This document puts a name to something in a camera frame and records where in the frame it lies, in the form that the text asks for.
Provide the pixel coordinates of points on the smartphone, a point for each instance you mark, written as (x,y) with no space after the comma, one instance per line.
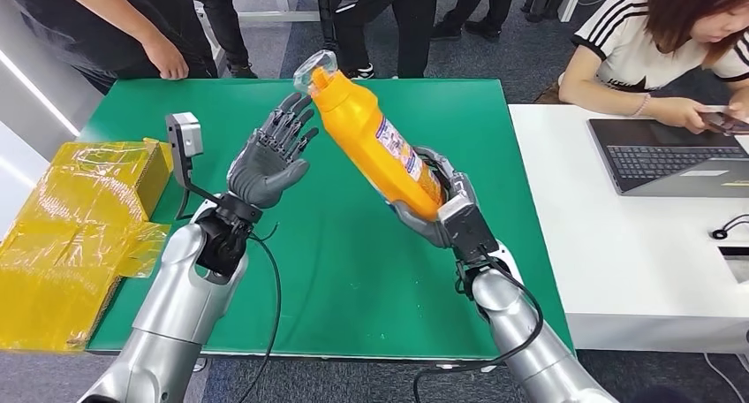
(722,121)

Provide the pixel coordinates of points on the orange detergent bottle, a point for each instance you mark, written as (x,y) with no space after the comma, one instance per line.
(363,137)

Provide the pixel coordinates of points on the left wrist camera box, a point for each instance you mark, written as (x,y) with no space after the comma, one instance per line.
(187,134)

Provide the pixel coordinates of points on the grey flat device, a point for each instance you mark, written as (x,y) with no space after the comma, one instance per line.
(740,266)

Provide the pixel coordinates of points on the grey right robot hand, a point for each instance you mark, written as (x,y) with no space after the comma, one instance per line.
(418,227)

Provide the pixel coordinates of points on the green table cover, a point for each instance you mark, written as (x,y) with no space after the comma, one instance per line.
(339,283)

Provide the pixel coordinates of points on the seated person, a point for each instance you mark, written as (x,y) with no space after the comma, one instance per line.
(626,43)

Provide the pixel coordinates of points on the standing person at table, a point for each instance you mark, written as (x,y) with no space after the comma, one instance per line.
(88,25)

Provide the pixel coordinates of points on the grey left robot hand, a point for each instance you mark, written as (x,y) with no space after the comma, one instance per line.
(263,169)

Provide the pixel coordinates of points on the white table foot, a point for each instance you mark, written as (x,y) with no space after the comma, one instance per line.
(449,366)

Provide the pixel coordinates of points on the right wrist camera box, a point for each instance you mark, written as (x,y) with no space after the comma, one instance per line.
(468,227)

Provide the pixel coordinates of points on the white table frame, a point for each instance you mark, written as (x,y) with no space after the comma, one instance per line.
(275,15)

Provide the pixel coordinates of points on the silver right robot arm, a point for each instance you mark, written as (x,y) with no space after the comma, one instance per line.
(526,342)

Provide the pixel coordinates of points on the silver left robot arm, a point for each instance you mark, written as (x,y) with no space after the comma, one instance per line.
(175,306)

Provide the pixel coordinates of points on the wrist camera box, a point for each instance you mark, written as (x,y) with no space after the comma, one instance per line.
(187,134)
(468,227)

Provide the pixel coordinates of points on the yellow taped cardboard box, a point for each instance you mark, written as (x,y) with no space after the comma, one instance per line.
(70,225)

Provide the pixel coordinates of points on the dark grey laptop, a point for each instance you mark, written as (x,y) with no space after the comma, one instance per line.
(661,160)

